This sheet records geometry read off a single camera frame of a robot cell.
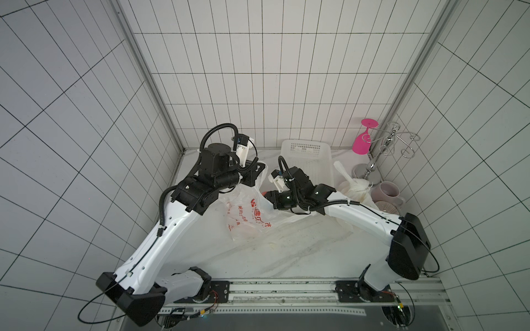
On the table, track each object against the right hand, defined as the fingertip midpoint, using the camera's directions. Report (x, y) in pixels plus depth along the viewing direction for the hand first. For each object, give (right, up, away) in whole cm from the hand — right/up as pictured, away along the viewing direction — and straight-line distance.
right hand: (262, 198), depth 78 cm
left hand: (0, +11, -12) cm, 16 cm away
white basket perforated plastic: (+28, +17, +35) cm, 48 cm away
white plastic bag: (-5, -5, -6) cm, 9 cm away
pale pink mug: (+60, 0, +20) cm, 64 cm away
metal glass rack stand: (+54, +24, +9) cm, 60 cm away
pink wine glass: (+50, +24, +25) cm, 61 cm away
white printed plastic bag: (+39, +2, +6) cm, 40 cm away
